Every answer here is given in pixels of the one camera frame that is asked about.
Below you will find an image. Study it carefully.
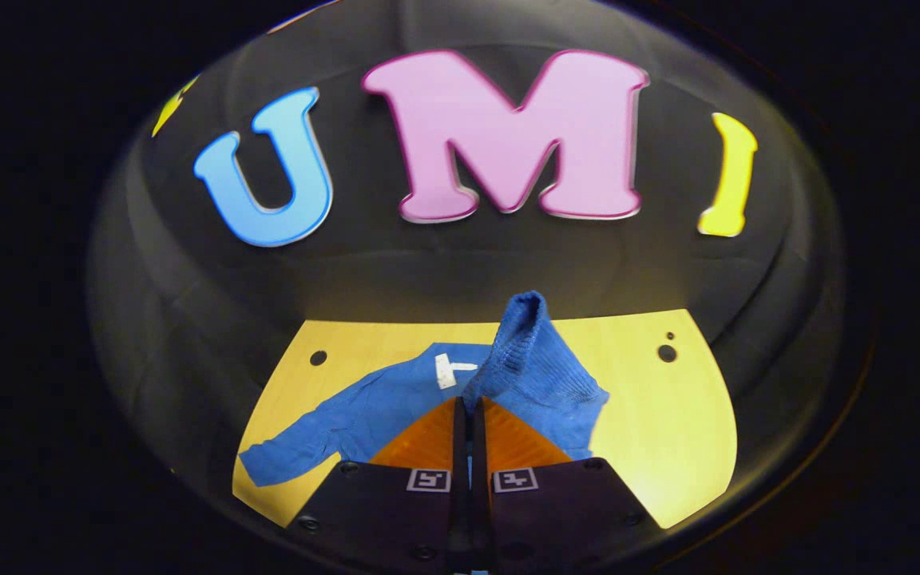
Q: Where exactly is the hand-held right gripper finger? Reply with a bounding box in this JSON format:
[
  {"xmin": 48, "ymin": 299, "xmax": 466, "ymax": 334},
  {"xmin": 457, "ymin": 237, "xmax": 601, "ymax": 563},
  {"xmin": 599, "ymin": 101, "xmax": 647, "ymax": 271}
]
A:
[
  {"xmin": 472, "ymin": 397, "xmax": 656, "ymax": 572},
  {"xmin": 288, "ymin": 397, "xmax": 473, "ymax": 572}
]

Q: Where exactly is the blue ribbed button shirt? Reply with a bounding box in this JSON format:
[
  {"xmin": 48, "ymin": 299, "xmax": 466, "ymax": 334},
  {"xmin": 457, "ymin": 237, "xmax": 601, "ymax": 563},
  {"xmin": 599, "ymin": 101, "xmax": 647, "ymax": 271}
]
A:
[{"xmin": 238, "ymin": 290, "xmax": 611, "ymax": 488}]

